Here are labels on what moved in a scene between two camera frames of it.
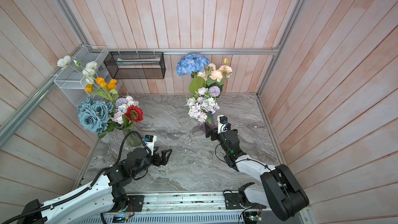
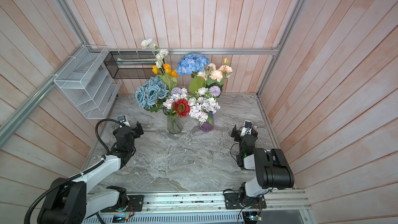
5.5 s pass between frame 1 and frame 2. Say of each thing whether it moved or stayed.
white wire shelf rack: stayed
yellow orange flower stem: moved
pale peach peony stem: stayed
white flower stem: moved
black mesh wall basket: stayed
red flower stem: moved
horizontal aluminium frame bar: stayed
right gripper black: moved
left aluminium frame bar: stayed
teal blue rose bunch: moved
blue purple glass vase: stayed
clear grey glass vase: moved
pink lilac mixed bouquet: moved
